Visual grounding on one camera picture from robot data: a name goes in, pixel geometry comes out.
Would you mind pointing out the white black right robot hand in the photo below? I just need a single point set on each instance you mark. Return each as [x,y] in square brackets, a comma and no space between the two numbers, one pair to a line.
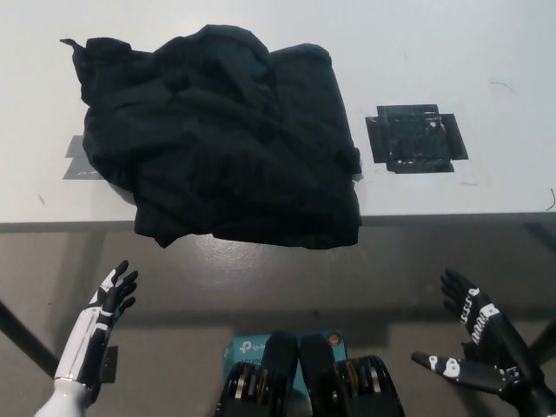
[491,334]

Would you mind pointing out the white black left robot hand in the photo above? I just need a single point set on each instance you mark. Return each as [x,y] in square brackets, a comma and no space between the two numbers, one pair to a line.
[93,321]

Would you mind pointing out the black Columbia jacket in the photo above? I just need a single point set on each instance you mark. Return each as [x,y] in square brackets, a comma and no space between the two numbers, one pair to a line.
[226,147]

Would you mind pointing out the teal tp-link box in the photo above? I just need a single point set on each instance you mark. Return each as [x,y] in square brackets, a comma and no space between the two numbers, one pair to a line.
[245,347]

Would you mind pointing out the grey tape patch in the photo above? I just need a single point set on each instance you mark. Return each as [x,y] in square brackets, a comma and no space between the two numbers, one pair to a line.
[80,160]

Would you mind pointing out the black square tape patch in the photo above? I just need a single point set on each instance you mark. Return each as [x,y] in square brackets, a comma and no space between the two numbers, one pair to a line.
[415,139]

